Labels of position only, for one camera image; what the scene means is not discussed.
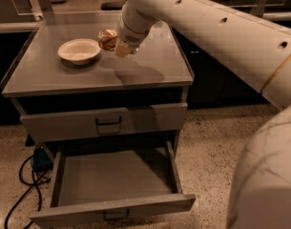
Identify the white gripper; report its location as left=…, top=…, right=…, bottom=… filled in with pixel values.
left=114, top=12, right=152, bottom=57

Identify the crushed orange can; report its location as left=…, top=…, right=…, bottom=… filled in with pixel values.
left=98, top=29, right=117, bottom=52

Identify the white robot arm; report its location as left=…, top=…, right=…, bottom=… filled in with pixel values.
left=115, top=0, right=291, bottom=229

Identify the grey drawer cabinet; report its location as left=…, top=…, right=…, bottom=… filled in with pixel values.
left=0, top=10, right=196, bottom=151

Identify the grey upper drawer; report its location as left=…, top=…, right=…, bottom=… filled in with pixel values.
left=21, top=103, right=187, bottom=143

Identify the dark back counter cabinet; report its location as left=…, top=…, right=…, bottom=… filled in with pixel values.
left=171, top=14, right=291, bottom=109

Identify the grey open middle drawer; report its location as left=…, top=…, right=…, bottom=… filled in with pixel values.
left=31, top=141, right=196, bottom=229

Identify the white paper bowl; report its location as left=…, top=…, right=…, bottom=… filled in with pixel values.
left=58, top=38, right=101, bottom=65

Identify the blue power box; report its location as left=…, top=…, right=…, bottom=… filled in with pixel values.
left=31, top=146, right=54, bottom=172

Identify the black upper drawer handle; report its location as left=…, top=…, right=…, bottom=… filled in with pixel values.
left=95, top=116, right=122, bottom=126

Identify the black drawer handle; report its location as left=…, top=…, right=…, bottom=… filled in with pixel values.
left=95, top=116, right=122, bottom=126
left=103, top=209, right=130, bottom=222

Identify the black floor cable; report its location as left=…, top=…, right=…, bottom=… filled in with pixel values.
left=4, top=155, right=52, bottom=229

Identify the black middle drawer handle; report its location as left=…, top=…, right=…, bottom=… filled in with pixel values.
left=103, top=209, right=130, bottom=222

